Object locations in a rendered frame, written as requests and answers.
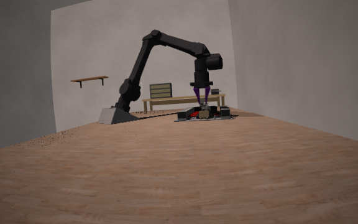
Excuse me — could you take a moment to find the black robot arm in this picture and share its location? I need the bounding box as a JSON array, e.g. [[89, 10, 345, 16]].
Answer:
[[111, 29, 223, 113]]

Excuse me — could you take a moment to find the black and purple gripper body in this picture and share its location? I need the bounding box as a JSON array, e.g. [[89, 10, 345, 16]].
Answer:
[[190, 70, 213, 88]]

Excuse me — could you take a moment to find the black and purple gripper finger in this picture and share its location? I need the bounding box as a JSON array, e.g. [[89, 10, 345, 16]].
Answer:
[[193, 88, 200, 104], [205, 88, 210, 103]]

